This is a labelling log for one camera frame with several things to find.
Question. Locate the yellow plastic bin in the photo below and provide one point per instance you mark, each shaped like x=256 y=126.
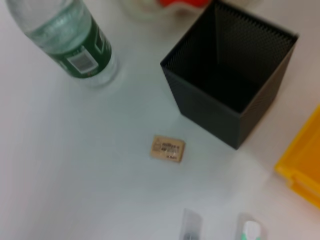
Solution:
x=305 y=162

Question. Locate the black mesh pen holder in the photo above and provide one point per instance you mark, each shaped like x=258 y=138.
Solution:
x=212 y=112

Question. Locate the beige eraser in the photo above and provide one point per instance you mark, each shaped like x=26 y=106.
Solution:
x=167 y=149

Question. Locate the translucent green glass fruit plate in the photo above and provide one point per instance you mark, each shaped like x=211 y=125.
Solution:
x=145 y=11

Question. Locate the red-orange toy orange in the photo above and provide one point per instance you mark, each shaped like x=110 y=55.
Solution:
x=182 y=2

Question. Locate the green utility knife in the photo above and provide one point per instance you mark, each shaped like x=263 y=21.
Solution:
x=251 y=230

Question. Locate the clear water bottle green label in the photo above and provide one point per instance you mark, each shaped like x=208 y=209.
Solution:
x=75 y=37

